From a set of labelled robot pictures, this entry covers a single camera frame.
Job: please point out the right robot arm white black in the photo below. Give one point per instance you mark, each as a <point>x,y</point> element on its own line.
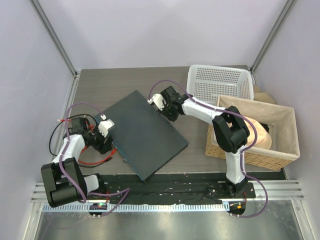
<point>231,132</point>

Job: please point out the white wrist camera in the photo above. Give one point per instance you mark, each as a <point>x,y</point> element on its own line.
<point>105,125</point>
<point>158,101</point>

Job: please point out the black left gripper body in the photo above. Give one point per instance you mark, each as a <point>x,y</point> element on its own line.
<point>96,141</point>

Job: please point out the dark network switch box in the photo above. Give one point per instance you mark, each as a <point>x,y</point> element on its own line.
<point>145,139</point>

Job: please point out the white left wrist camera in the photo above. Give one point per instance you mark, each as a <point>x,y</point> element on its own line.
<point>105,125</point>

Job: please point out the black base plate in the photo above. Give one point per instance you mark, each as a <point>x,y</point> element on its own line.
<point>169,189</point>

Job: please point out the peach hat in basket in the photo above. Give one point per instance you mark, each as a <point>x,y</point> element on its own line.
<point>264,140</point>

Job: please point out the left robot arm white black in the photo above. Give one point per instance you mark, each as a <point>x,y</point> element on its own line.
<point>63,180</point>

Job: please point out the black cloth in basket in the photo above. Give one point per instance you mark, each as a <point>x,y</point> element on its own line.
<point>265,126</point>

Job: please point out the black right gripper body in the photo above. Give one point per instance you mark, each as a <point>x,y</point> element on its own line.
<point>167,112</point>

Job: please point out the white perforated plastic basket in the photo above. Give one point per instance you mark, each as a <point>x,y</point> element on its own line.
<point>207,83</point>

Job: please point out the aluminium rail frame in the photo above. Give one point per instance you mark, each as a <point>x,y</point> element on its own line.
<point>176,207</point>

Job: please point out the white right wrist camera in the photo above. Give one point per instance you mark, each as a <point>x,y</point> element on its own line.
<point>158,101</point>

